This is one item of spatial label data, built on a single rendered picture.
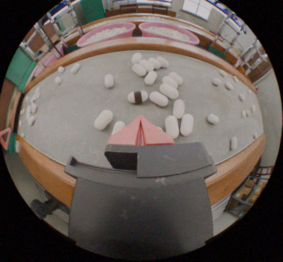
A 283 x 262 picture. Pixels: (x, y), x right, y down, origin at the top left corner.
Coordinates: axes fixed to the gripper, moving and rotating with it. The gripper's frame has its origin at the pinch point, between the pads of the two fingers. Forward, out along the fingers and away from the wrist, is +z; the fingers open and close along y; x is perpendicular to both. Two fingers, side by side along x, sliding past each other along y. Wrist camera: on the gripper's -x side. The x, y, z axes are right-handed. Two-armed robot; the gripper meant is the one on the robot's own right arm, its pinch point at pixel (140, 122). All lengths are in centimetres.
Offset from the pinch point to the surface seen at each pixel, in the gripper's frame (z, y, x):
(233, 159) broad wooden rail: -7.0, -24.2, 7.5
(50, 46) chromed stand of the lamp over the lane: 14.3, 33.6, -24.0
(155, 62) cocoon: 9.5, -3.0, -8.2
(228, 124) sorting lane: 0.8, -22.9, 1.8
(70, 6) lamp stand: 23, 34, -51
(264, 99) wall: 70, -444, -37
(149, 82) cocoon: 5.8, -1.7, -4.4
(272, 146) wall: -67, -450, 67
